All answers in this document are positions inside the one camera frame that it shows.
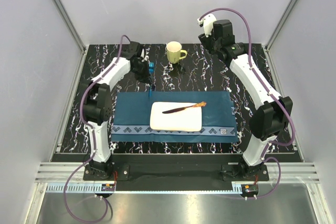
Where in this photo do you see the right aluminium frame post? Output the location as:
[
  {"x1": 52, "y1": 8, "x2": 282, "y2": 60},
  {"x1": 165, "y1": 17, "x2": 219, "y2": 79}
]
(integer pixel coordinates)
[{"x1": 265, "y1": 0, "x2": 299, "y2": 52}]

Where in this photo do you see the aluminium frame post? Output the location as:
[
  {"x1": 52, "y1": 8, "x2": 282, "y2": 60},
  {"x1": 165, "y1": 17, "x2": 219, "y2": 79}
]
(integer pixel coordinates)
[
  {"x1": 52, "y1": 0, "x2": 86, "y2": 53},
  {"x1": 265, "y1": 0, "x2": 299, "y2": 52}
]

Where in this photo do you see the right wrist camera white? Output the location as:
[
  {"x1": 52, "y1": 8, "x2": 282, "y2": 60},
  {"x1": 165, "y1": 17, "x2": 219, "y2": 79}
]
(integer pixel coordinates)
[{"x1": 197, "y1": 14, "x2": 217, "y2": 37}]

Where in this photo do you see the white slotted cable duct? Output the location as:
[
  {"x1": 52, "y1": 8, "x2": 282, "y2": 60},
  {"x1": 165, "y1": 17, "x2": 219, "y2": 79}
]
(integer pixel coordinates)
[{"x1": 46, "y1": 183, "x2": 259, "y2": 194}]

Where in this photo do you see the left aluminium frame post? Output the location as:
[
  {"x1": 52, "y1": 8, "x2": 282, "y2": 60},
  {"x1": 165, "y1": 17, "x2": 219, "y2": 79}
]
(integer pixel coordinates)
[{"x1": 52, "y1": 0, "x2": 86, "y2": 53}]

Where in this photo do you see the blue cloth placemat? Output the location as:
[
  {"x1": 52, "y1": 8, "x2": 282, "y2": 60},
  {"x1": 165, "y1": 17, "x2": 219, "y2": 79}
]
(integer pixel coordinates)
[{"x1": 111, "y1": 91, "x2": 238, "y2": 143}]

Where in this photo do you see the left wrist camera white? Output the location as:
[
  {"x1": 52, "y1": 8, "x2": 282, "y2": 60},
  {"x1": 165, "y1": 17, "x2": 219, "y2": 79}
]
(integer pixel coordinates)
[{"x1": 140, "y1": 49, "x2": 149, "y2": 62}]

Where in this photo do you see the yellow-green ceramic mug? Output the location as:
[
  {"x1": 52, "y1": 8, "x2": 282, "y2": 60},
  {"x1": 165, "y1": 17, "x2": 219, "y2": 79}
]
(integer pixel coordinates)
[{"x1": 166, "y1": 41, "x2": 187, "y2": 64}]

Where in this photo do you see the right connector box orange black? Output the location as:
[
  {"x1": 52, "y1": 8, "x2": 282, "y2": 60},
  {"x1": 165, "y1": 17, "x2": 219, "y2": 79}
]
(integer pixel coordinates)
[{"x1": 241, "y1": 184, "x2": 259, "y2": 198}]

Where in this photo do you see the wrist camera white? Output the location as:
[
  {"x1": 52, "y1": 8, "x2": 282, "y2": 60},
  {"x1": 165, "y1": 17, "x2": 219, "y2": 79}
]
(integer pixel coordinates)
[
  {"x1": 197, "y1": 14, "x2": 217, "y2": 37},
  {"x1": 140, "y1": 49, "x2": 149, "y2": 62}
]

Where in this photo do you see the aluminium front frame rail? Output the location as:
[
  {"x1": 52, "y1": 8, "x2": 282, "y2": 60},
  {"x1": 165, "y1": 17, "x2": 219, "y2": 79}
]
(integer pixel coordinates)
[{"x1": 35, "y1": 162, "x2": 320, "y2": 184}]

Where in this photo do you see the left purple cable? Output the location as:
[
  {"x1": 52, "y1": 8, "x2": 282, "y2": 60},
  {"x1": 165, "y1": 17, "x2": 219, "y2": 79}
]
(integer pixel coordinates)
[{"x1": 62, "y1": 34, "x2": 132, "y2": 222}]

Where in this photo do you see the white rectangular plate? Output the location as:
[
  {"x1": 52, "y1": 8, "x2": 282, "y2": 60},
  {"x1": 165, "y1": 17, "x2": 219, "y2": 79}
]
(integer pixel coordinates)
[{"x1": 150, "y1": 102, "x2": 202, "y2": 132}]

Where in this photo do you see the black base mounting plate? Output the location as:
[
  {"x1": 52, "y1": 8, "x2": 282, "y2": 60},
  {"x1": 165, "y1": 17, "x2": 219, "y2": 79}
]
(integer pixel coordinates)
[{"x1": 83, "y1": 154, "x2": 269, "y2": 182}]

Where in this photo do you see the blue fork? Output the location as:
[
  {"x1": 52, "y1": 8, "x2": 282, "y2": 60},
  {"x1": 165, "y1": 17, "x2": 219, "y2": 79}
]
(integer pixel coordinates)
[{"x1": 149, "y1": 62, "x2": 155, "y2": 97}]

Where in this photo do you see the left connector box black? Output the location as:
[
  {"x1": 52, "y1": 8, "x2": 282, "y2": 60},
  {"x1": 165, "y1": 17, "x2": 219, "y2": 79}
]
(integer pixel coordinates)
[{"x1": 101, "y1": 182, "x2": 116, "y2": 192}]

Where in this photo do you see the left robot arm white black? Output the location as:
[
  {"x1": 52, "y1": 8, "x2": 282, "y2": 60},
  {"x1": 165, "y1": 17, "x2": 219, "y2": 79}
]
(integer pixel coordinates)
[{"x1": 80, "y1": 41, "x2": 155, "y2": 180}]

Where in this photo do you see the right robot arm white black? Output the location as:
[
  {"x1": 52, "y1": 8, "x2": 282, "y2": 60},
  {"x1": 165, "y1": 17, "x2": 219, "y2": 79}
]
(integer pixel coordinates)
[{"x1": 198, "y1": 14, "x2": 293, "y2": 180}]

